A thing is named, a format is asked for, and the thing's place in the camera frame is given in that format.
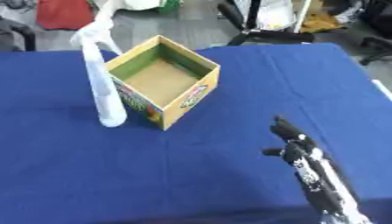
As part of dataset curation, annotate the person's hand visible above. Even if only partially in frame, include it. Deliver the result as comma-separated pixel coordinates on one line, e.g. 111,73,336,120
68,20,124,56

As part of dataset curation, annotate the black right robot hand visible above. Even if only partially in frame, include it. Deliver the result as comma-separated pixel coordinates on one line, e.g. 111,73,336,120
260,115,319,166

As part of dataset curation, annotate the tan cardboard box green inside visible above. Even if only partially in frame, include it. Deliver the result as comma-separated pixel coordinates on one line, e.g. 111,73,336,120
104,34,222,131

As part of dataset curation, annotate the white and green bag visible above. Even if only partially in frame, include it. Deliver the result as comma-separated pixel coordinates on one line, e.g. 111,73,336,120
119,0,184,13

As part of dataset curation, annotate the black chair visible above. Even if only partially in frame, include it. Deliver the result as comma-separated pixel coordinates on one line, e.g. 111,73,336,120
0,17,39,53

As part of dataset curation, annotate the black tripod stand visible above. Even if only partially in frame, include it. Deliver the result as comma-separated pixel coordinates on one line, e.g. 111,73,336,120
215,0,318,46

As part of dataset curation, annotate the yellow bag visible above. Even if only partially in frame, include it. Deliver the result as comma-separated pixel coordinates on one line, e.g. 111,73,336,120
298,10,347,34

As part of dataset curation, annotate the black office chair base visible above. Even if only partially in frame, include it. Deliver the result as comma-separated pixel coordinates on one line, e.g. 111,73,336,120
356,0,392,67

